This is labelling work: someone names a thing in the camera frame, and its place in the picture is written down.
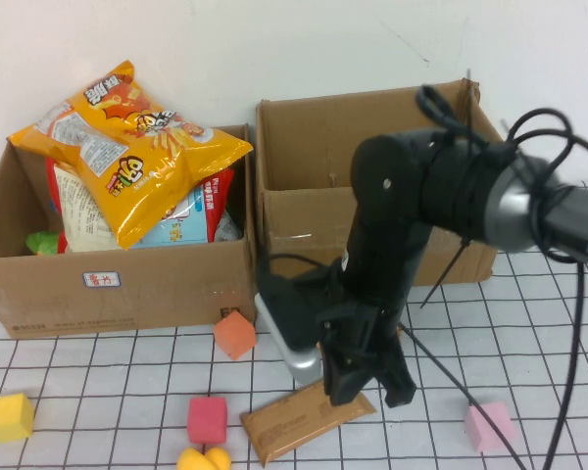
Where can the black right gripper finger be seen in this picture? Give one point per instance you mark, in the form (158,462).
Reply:
(345,377)
(399,382)

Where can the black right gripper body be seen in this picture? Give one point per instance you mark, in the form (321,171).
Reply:
(372,298)

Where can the long brown biscuit packet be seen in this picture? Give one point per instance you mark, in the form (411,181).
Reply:
(284,426)

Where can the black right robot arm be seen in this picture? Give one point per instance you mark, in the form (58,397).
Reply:
(446,186)

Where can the blue white shrimp snack bag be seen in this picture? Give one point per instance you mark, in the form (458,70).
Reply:
(186,220)

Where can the red white snack bag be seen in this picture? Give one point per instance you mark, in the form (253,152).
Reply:
(76,210)

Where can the green snack packet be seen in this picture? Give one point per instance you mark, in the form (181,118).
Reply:
(41,242)

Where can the black zip tie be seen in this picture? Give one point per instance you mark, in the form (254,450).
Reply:
(443,274)

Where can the pink foam cube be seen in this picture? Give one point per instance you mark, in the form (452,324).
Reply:
(490,431)

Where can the orange foam cube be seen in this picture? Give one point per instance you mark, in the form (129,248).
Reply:
(234,338)

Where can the red foam cube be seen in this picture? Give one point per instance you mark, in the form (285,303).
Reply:
(207,421)

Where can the yellow heart foam toy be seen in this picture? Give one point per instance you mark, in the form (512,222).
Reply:
(203,460)

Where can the taped cardboard box biscuit label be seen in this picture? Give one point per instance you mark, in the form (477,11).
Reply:
(304,147)

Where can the cardboard box with crisps label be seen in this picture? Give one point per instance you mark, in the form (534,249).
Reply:
(152,294)

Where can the white black grid tablecloth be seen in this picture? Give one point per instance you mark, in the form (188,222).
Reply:
(127,382)

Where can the large orange chip bag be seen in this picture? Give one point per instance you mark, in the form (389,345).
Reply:
(142,186)

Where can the white sticker red writing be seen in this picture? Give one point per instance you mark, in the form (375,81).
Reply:
(102,279)

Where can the yellow foam cube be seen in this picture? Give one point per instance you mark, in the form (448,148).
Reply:
(10,418)

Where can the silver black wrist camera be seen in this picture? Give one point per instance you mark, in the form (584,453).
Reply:
(294,318)

